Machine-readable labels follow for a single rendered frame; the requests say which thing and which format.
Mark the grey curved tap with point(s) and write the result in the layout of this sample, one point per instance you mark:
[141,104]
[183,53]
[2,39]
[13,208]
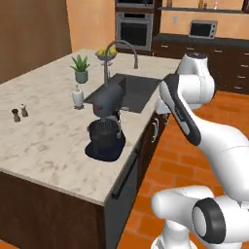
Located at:
[136,61]

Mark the dark cupboard run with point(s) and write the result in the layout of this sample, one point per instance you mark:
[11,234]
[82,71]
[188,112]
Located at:
[227,61]

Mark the white bottle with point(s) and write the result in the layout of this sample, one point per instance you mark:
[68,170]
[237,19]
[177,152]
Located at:
[216,5]

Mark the yellow bottle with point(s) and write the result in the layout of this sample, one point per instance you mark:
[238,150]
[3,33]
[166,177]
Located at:
[201,4]

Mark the silver wall oven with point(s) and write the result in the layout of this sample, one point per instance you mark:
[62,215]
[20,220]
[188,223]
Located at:
[134,30]

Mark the pale salt shaker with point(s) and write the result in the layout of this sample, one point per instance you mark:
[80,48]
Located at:
[24,111]

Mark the dark wood cupboard door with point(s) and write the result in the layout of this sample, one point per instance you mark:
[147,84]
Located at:
[147,152]

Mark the grey wall socket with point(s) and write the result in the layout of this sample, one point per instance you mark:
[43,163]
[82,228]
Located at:
[175,19]

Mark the silver toaster oven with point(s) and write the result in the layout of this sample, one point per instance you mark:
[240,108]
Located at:
[202,29]

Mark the dark wall shelf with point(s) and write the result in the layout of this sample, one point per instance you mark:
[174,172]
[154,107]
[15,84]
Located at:
[201,10]

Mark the silver built-in microwave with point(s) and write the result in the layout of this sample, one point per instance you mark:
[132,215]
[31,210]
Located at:
[134,3]

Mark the green lime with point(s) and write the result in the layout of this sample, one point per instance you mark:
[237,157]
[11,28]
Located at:
[101,52]

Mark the green plant in pot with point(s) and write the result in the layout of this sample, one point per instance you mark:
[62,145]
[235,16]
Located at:
[81,76]

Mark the grey fruit bowl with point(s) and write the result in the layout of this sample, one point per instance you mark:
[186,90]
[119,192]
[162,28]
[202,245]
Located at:
[106,57]

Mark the dark dishwasher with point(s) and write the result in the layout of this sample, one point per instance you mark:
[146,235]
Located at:
[121,214]

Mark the dark grey stand mixer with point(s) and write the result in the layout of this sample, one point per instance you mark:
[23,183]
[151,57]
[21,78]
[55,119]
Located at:
[107,97]

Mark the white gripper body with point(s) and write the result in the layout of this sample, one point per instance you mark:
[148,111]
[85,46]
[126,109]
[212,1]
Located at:
[161,107]

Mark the dark wood island cabinet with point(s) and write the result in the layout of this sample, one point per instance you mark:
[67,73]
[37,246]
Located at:
[48,214]

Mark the dark sink basin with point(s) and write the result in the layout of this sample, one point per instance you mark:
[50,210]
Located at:
[139,90]

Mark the yellow lemon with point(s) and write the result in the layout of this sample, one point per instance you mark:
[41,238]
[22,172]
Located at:
[112,51]

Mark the dark pepper shaker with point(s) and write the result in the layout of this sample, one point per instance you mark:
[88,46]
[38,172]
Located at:
[16,116]

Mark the white soap dispenser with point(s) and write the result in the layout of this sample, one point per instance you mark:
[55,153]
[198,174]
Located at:
[78,98]

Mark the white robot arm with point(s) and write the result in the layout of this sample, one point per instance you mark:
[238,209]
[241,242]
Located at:
[223,146]

